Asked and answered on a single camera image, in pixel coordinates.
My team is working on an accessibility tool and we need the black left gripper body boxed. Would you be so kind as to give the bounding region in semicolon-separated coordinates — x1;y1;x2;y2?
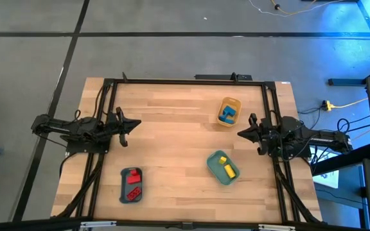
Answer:
106;106;128;148

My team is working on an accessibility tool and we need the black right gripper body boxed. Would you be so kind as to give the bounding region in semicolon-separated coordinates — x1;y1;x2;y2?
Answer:
249;112;278;157

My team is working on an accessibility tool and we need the red studded block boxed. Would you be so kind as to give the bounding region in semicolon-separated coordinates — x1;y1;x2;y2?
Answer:
126;187;142;201

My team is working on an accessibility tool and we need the green plastic bin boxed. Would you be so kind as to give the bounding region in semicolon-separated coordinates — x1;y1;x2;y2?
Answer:
206;150;241;186

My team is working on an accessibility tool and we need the dark blue-grey plastic bin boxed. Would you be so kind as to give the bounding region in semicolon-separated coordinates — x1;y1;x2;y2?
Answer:
119;166;144;205

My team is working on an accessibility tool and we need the white paper sheet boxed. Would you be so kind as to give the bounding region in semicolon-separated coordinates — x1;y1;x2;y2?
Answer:
313;150;340;189

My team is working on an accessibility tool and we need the black diagonal beam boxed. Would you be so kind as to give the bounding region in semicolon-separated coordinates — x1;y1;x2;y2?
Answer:
312;142;370;176

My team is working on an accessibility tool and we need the black floor bar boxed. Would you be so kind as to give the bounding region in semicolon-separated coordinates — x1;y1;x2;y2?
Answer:
328;78;367;87

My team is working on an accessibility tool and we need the brown left arm cable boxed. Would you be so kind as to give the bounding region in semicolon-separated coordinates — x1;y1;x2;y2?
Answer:
91;83;109;118

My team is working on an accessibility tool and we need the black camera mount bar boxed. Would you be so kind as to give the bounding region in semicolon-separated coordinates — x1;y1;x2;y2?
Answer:
194;73;253;81

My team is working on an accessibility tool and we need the black aluminium table frame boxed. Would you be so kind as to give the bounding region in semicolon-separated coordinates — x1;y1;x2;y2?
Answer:
51;72;323;231

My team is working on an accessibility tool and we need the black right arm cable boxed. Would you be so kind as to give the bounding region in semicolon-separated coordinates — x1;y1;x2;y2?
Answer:
337;115;370;133

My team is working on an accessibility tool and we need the yellow power strip cable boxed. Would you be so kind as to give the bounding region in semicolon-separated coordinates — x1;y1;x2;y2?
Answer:
331;98;369;109

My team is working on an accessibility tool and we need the silver metal bracket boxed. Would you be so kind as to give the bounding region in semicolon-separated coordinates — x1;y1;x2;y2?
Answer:
80;220;118;229
257;224;297;231

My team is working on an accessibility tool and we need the beige cable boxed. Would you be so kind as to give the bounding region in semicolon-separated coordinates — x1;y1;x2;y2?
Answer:
351;125;370;142

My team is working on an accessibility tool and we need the white floor cable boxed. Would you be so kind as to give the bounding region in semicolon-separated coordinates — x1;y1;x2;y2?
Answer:
247;0;346;17

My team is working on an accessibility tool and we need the yellow floor cable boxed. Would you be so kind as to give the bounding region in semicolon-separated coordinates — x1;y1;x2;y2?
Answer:
270;0;317;15

